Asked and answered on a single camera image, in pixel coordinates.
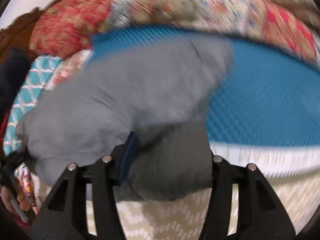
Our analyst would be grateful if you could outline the grey quilted down jacket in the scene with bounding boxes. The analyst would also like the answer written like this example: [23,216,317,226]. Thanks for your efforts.
[15,34,233,202]

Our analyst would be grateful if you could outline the person left hand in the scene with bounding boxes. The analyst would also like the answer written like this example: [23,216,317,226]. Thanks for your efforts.
[1,163,39,223]

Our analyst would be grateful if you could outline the teal white lattice pillow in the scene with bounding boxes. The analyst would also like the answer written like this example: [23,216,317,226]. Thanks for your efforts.
[3,55,62,155]

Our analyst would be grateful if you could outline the blue mesh bed mat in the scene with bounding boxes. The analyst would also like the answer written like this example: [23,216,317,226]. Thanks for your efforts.
[90,24,320,147]

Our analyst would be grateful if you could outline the carved wooden headboard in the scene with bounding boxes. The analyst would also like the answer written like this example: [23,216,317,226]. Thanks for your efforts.
[1,0,61,63]

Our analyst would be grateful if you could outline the red floral patchwork quilt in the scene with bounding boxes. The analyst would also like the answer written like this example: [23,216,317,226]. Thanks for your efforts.
[29,0,319,65]

